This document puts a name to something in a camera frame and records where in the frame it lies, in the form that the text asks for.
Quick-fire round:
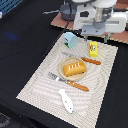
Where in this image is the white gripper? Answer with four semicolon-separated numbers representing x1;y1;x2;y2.
73;6;128;43

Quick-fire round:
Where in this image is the light blue milk carton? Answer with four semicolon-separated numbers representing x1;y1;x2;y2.
64;32;77;48

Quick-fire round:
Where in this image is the yellow butter box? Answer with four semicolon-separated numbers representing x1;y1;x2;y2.
89;42;97;57

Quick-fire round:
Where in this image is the orange bread loaf toy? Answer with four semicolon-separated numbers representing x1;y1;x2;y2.
63;61;86;76

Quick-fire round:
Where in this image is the white fish toy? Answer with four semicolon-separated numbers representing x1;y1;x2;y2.
58;89;73;113

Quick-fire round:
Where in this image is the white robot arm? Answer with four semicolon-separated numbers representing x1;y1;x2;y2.
71;0;128;42

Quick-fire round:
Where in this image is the dark grey pot left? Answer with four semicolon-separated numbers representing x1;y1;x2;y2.
60;4;77;21

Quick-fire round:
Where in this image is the tan wooden plate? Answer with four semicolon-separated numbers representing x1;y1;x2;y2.
58;57;87;81

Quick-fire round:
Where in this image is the beige woven placemat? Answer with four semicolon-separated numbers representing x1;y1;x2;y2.
17;36;118;128

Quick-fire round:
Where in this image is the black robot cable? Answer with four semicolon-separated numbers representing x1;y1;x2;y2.
39;19;73;59

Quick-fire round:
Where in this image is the knife with wooden handle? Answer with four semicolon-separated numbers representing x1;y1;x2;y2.
61;52;101;65

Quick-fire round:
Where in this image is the fork with wooden handle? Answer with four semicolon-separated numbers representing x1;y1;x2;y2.
48;72;89;91

